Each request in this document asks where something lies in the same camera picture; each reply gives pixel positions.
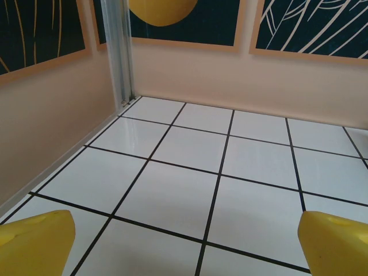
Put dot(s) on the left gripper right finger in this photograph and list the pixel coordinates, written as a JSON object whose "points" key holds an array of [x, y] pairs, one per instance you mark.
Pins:
{"points": [[336, 250]]}

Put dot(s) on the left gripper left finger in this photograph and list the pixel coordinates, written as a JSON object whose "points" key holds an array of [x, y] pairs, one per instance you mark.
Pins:
{"points": [[34, 247]]}

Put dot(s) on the aluminium corner post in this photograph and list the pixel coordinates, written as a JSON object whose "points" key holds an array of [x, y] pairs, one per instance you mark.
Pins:
{"points": [[119, 57]]}

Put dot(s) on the orange oval feather wall panel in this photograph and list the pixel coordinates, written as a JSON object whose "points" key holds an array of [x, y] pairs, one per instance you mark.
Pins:
{"points": [[201, 23]]}

